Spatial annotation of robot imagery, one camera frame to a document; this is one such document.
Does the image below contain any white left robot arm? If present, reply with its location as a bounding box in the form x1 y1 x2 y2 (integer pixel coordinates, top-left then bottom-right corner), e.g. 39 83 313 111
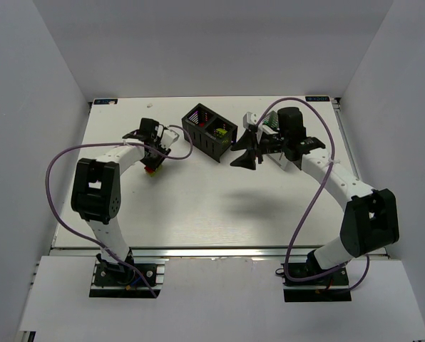
71 118 179 264

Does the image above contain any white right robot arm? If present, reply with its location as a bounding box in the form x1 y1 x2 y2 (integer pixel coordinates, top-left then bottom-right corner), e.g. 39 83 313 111
231 107 399 282

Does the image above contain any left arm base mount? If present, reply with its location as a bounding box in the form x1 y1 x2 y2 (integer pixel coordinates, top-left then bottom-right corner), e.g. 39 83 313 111
89 254 165 299

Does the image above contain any blue label sticker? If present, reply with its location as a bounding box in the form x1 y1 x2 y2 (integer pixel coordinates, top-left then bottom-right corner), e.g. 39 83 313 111
304 95 330 102
93 98 118 105

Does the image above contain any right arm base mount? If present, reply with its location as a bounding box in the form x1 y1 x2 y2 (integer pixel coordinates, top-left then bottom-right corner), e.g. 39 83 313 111
275 264 352 303

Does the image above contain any aluminium table edge rail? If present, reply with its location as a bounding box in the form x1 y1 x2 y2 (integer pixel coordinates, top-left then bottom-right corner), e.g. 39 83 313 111
50 245 390 260

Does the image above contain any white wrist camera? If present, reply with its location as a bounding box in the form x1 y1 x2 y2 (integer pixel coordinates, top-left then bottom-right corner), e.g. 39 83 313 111
160 129 179 150
242 112 260 130

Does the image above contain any black two-slot container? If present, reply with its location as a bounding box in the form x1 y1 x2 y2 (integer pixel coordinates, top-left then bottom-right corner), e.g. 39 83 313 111
181 103 237 162

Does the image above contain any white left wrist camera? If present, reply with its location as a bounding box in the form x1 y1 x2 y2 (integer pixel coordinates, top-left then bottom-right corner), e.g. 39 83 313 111
160 129 179 150

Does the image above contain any blue label sticker left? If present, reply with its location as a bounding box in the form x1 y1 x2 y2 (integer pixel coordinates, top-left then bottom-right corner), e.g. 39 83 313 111
93 98 118 105

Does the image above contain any white two-slot container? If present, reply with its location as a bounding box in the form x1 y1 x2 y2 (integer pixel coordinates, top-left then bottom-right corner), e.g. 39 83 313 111
260 110 304 172

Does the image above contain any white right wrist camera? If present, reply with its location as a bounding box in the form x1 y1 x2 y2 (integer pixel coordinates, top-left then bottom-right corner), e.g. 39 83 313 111
242 112 260 130

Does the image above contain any red and lime lego stack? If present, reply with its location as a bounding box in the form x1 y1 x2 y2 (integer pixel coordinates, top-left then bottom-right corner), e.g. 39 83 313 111
144 165 163 177

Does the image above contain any green and lime lego stack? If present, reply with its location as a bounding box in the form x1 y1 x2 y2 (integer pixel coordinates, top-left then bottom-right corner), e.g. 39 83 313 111
213 128 227 139

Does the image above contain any blue label sticker right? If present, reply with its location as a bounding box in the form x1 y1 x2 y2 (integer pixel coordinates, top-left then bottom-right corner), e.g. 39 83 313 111
304 95 330 102

